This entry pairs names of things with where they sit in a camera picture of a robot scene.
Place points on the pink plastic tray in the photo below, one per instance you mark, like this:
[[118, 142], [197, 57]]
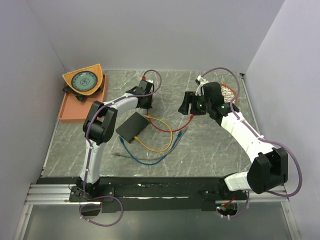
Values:
[[75, 111]]

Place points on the blue green ceramic plate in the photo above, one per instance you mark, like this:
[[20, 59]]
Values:
[[84, 81]]

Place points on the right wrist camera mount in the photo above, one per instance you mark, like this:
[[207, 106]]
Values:
[[200, 81]]

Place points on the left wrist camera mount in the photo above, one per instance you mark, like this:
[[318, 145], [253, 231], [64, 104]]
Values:
[[146, 79]]

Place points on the floral patterned ceramic plate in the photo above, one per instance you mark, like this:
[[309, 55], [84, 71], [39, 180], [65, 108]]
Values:
[[227, 92]]

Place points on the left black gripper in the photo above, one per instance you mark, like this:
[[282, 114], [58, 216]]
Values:
[[148, 106]]

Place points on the aluminium rail frame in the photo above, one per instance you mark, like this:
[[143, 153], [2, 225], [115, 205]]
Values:
[[206, 150]]

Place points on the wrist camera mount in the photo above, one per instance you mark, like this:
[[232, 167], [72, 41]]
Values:
[[200, 81], [146, 79]]

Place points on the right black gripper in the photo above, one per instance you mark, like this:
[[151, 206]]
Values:
[[190, 97]]

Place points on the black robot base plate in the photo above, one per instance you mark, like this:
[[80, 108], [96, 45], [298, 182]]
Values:
[[148, 193]]

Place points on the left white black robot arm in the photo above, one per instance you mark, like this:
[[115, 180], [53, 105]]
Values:
[[99, 127]]

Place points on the orange woven basket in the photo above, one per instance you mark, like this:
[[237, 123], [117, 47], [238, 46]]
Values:
[[96, 68]]

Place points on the dark bowl under basket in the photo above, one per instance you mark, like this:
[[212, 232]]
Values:
[[69, 90]]

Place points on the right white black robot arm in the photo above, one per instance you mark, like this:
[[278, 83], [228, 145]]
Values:
[[269, 165]]

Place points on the black network switch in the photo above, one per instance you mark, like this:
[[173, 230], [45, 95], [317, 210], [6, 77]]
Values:
[[133, 126]]

